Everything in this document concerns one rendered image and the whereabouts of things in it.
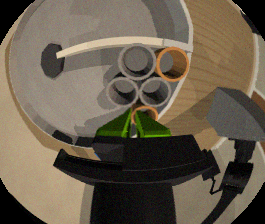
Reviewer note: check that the bronze bushing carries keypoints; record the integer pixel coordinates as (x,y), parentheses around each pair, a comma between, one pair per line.
(151,112)
(180,64)

